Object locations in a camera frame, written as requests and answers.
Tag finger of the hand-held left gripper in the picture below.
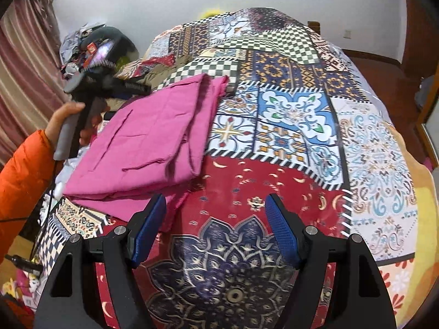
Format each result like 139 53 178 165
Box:
113 76 152 97

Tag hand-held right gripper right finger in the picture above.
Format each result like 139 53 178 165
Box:
264 193 398 329

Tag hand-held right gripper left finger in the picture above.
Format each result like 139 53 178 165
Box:
34 194 167 329

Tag pink pants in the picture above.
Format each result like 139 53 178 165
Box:
63 73 230 234

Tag person's left forearm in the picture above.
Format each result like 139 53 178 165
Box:
0 129 64 264

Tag olive green pants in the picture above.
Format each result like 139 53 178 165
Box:
137 58 193 86

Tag person's left hand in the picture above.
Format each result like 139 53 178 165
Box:
46 102 111 147

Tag pile of grey clothes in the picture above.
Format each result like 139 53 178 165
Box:
60 22 107 62

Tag patchwork printed blanket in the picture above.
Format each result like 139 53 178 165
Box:
34 7 439 329

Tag striped red curtain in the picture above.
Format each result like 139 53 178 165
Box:
0 0 69 165

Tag yellow curved cushion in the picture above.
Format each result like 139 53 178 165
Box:
199 5 223 18

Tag person's orange jacket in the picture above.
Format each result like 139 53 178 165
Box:
0 295 35 329

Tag brown wooden door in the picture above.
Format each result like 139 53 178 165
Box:
402 0 439 76

